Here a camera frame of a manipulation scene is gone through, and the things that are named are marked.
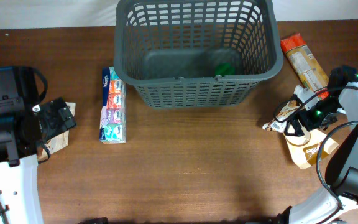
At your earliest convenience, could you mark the green lidded jar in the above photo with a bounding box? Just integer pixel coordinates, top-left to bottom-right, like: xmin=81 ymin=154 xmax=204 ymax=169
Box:
xmin=214 ymin=63 xmax=236 ymax=77

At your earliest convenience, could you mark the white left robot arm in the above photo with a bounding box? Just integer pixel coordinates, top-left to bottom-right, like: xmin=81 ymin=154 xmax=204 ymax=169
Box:
xmin=0 ymin=66 xmax=76 ymax=223

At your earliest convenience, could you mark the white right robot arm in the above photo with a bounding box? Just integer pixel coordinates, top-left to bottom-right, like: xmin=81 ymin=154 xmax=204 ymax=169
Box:
xmin=270 ymin=65 xmax=358 ymax=223

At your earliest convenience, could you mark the beige brown coffee pouch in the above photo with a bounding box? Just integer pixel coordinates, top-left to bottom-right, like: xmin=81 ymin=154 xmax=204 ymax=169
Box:
xmin=262 ymin=100 xmax=339 ymax=169

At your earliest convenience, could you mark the small brown paper snack bag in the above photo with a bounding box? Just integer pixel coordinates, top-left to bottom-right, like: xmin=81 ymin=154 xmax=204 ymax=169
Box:
xmin=37 ymin=101 xmax=76 ymax=161

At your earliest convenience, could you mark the Kleenex tissue multipack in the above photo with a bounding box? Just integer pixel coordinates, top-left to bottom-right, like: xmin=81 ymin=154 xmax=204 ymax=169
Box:
xmin=99 ymin=67 xmax=126 ymax=144

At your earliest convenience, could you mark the grey plastic basket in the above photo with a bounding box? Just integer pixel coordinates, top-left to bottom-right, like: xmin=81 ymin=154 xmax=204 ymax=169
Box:
xmin=114 ymin=0 xmax=283 ymax=108

